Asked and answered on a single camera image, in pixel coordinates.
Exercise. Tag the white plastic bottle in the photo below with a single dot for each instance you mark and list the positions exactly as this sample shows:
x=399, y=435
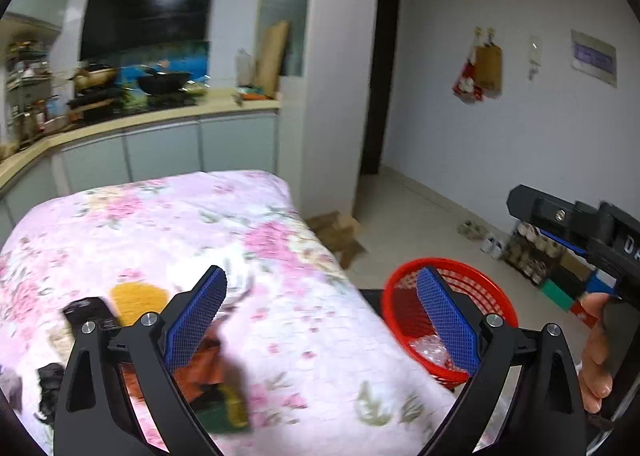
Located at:
x=244, y=68

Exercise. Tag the red hanging cloth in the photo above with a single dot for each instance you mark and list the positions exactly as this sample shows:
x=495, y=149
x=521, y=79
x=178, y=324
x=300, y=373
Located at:
x=465, y=87

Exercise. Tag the black range hood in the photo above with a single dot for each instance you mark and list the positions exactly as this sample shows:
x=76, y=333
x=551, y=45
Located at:
x=111, y=26

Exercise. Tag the black crumpled plastic bag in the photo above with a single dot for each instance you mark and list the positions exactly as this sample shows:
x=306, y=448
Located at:
x=91, y=309

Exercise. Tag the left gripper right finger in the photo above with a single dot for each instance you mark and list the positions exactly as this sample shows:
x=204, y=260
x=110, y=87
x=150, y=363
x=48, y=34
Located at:
x=545, y=416

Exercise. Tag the dark feather tuft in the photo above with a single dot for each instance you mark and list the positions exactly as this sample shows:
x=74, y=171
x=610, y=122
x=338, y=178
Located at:
x=50, y=379

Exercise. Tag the clear plastic bag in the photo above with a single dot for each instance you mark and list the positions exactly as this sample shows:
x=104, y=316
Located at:
x=431, y=348

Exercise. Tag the wooden cutting board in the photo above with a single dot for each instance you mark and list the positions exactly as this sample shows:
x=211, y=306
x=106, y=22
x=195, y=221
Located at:
x=270, y=57

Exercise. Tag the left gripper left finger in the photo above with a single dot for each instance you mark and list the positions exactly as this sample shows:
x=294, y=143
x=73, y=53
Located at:
x=94, y=414

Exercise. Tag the cardboard box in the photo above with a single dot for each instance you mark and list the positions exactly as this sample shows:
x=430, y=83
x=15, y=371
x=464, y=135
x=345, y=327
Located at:
x=339, y=234

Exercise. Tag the red plastic basket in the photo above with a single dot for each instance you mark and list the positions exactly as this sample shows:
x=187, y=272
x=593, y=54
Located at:
x=446, y=298

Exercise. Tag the hanging brown board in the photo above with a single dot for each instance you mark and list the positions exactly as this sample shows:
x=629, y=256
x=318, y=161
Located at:
x=488, y=66

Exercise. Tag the metal spice rack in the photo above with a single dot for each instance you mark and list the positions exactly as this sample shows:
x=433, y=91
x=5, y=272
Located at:
x=28, y=89

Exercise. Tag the green yellow scouring sponge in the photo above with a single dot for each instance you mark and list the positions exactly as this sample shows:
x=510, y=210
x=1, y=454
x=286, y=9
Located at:
x=221, y=410

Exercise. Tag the wall notice panel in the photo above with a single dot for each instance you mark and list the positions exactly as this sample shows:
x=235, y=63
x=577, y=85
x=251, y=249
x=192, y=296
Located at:
x=593, y=57

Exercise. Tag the brown crumpled paper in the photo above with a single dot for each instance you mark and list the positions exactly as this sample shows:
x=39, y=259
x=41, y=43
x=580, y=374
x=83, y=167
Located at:
x=204, y=371

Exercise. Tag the right hand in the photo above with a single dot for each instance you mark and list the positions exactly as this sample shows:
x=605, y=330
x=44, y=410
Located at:
x=595, y=381

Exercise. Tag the black wok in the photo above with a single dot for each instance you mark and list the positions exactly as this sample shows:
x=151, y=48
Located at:
x=156, y=83

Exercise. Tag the shoe rack with shoes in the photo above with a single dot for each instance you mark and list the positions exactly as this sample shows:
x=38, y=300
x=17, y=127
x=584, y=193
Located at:
x=559, y=273

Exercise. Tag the brass coloured pan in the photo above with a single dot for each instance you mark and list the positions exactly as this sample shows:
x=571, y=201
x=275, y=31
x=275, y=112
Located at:
x=84, y=79

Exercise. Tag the pink floral tablecloth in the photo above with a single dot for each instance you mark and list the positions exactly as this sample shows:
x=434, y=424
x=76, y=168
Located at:
x=319, y=371

